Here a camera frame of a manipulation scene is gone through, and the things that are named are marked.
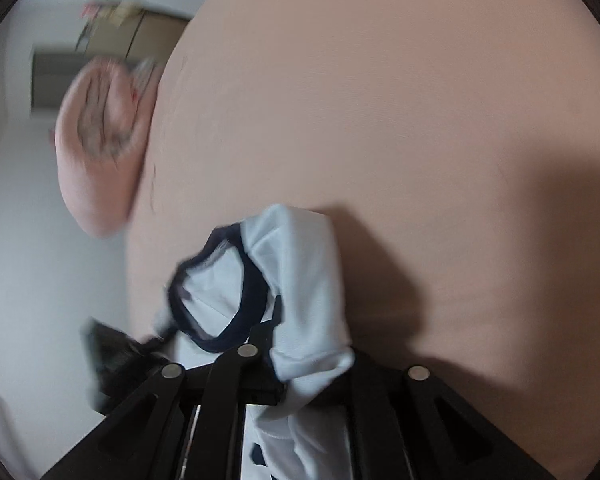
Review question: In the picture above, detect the wooden cabinet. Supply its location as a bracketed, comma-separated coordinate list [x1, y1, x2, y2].
[76, 0, 190, 64]

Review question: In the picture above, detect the pink bed sheet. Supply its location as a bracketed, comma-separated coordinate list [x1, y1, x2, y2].
[128, 0, 600, 479]

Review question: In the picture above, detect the white navy-trimmed shirt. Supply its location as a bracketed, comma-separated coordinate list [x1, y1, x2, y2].
[163, 204, 354, 479]

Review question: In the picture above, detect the rolled pink quilt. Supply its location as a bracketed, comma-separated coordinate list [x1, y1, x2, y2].
[54, 58, 163, 237]

